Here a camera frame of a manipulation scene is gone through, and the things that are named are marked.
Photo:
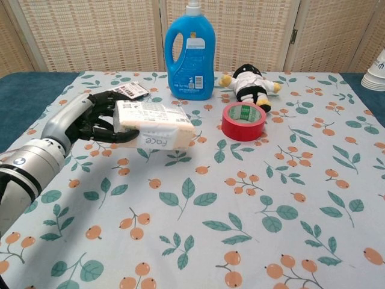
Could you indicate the colour swatch card packet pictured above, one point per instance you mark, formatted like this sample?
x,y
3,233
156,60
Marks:
x,y
133,88

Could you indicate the red tape roll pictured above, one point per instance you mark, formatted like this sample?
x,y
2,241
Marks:
x,y
240,129

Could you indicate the metal screen hinge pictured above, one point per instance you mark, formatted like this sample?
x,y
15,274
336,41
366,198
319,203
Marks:
x,y
295,37

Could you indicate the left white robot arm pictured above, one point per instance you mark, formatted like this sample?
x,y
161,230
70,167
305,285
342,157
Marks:
x,y
27,171

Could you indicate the black white plush doll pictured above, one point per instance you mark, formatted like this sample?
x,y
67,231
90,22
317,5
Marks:
x,y
251,84

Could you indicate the white Face tissue pack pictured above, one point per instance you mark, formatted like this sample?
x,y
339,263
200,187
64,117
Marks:
x,y
156,120

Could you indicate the floral tablecloth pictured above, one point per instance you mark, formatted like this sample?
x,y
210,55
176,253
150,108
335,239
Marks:
x,y
210,195

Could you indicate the woven folding screen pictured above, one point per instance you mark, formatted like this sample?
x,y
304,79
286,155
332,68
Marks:
x,y
90,33

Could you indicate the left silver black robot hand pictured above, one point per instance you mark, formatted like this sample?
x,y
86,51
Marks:
x,y
69,120

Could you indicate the white paper cup stack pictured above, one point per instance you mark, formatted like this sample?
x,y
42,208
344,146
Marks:
x,y
376,75

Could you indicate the blue detergent pump bottle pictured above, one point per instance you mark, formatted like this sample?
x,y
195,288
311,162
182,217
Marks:
x,y
192,63

